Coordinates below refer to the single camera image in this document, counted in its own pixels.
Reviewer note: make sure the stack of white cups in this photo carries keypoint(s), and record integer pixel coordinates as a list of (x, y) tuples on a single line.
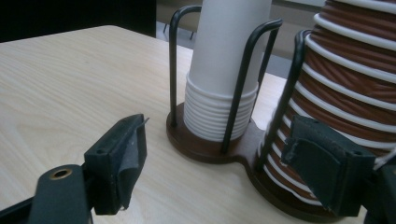
[(227, 46)]

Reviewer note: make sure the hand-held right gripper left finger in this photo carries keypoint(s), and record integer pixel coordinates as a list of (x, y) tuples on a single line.
[(109, 161)]

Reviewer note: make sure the stack of brown cups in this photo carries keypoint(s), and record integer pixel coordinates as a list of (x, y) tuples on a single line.
[(348, 77)]

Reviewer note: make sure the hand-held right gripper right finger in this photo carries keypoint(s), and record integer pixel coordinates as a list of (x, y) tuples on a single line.
[(336, 168)]

